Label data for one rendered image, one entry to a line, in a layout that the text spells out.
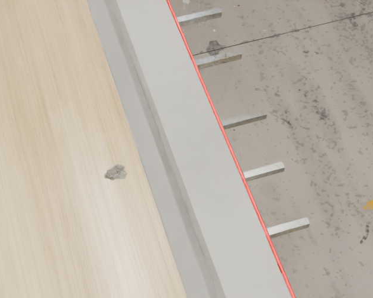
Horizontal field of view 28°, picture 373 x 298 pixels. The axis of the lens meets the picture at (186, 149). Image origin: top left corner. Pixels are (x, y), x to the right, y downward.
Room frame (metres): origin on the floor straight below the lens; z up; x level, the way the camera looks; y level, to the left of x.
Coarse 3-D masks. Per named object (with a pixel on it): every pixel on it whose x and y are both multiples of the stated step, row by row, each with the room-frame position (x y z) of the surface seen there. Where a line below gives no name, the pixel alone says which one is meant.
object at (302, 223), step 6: (288, 222) 1.31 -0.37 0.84; (294, 222) 1.31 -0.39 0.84; (300, 222) 1.31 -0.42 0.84; (306, 222) 1.31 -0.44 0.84; (270, 228) 1.29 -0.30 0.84; (276, 228) 1.29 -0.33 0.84; (282, 228) 1.29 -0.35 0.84; (288, 228) 1.29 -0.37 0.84; (294, 228) 1.29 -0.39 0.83; (300, 228) 1.30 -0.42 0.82; (270, 234) 1.26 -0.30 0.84; (276, 234) 1.27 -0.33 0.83; (282, 234) 1.28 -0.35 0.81
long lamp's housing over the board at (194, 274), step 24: (96, 0) 0.90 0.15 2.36; (96, 24) 0.86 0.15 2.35; (120, 48) 0.78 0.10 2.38; (120, 72) 0.74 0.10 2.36; (120, 96) 0.71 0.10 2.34; (144, 96) 0.68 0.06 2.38; (144, 120) 0.64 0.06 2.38; (144, 144) 0.61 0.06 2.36; (144, 168) 0.58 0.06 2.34; (168, 168) 0.55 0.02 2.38; (168, 192) 0.52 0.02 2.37; (168, 216) 0.49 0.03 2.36; (168, 240) 0.47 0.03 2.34; (192, 240) 0.44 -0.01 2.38; (192, 264) 0.41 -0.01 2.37; (192, 288) 0.39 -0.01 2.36
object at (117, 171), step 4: (116, 164) 1.53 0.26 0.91; (120, 164) 1.52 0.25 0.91; (112, 168) 1.51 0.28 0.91; (116, 168) 1.51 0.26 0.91; (120, 168) 1.51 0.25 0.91; (108, 172) 1.49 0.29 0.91; (112, 172) 1.49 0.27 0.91; (116, 172) 1.49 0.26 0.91; (120, 172) 1.48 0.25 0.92; (124, 172) 1.49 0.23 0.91; (104, 176) 1.47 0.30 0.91; (108, 176) 1.47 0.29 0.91; (112, 176) 1.47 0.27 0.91; (116, 176) 1.47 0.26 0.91; (120, 176) 1.47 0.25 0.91; (124, 176) 1.47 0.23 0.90
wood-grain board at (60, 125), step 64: (0, 0) 2.40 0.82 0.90; (64, 0) 2.40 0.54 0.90; (0, 64) 2.03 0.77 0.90; (64, 64) 2.03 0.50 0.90; (0, 128) 1.70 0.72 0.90; (64, 128) 1.70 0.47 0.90; (128, 128) 1.70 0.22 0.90; (0, 192) 1.41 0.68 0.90; (64, 192) 1.41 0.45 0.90; (128, 192) 1.41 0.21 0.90; (0, 256) 1.15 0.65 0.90; (64, 256) 1.15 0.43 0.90; (128, 256) 1.15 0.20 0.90
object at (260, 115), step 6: (246, 114) 1.79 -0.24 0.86; (252, 114) 1.79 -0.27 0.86; (258, 114) 1.79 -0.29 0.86; (264, 114) 1.79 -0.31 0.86; (222, 120) 1.76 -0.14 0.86; (228, 120) 1.76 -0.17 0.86; (234, 120) 1.76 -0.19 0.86; (240, 120) 1.76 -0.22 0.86; (246, 120) 1.77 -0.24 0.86; (252, 120) 1.77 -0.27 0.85; (258, 120) 1.78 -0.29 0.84; (228, 126) 1.74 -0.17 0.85; (234, 126) 1.75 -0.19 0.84
